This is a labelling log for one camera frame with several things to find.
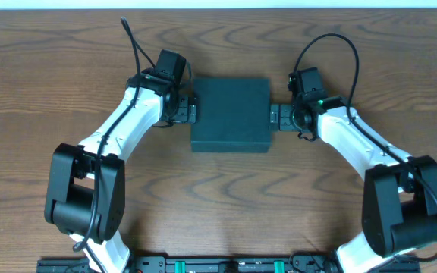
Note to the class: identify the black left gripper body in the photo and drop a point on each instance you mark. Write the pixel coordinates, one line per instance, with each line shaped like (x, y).
(186, 110)

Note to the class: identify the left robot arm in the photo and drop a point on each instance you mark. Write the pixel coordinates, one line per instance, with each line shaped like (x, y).
(85, 197)

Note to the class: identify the dark green box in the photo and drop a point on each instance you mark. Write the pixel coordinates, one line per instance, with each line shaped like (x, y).
(232, 115)

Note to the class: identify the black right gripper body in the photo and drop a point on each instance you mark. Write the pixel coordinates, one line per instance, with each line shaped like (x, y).
(281, 117)

